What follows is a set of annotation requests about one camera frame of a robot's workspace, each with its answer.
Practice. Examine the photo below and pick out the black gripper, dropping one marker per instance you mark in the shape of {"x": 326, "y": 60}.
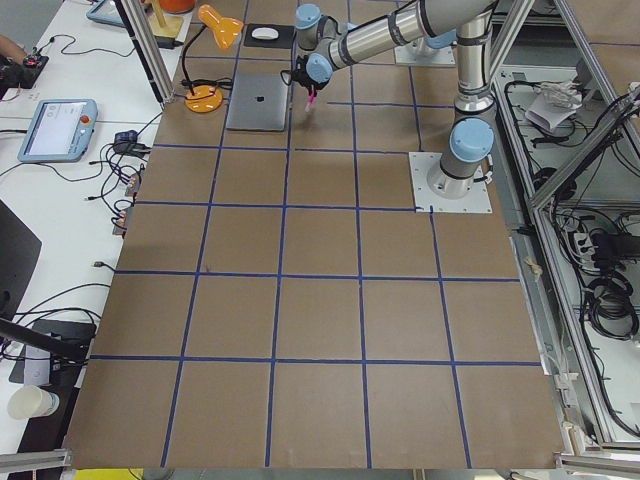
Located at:
{"x": 315, "y": 87}

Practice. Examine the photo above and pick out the pink marker pen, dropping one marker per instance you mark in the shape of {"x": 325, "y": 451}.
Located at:
{"x": 310, "y": 101}

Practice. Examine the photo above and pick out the black mousepad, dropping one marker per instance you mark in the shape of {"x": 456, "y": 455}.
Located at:
{"x": 285, "y": 40}

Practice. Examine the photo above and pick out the white computer mouse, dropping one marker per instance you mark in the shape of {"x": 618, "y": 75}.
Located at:
{"x": 265, "y": 33}

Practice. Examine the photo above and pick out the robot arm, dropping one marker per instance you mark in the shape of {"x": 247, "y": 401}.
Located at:
{"x": 327, "y": 46}

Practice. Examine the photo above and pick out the silver laptop notebook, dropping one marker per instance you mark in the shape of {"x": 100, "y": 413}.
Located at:
{"x": 258, "y": 103}

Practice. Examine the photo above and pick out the orange desk lamp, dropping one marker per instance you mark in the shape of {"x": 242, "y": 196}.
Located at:
{"x": 206, "y": 94}

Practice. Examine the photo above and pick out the wooden stand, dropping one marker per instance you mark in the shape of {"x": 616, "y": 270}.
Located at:
{"x": 164, "y": 25}

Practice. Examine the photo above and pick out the left teach pendant tablet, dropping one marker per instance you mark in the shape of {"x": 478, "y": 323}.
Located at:
{"x": 60, "y": 131}

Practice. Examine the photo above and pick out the white paper cup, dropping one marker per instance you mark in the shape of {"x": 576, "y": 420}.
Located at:
{"x": 32, "y": 402}

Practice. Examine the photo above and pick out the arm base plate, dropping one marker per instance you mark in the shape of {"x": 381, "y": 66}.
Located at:
{"x": 434, "y": 192}
{"x": 420, "y": 54}

